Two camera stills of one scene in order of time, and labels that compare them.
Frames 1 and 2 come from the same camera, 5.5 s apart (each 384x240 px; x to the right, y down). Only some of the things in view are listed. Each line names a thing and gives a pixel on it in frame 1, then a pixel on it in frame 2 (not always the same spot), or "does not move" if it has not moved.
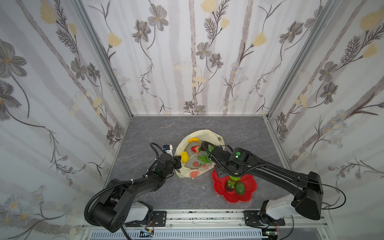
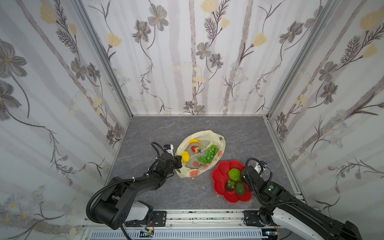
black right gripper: x=208 y=148 to x=248 y=175
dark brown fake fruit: x=228 y=188 does not move
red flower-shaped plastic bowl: x=234 y=191 does not move
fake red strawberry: x=196 y=149 does not move
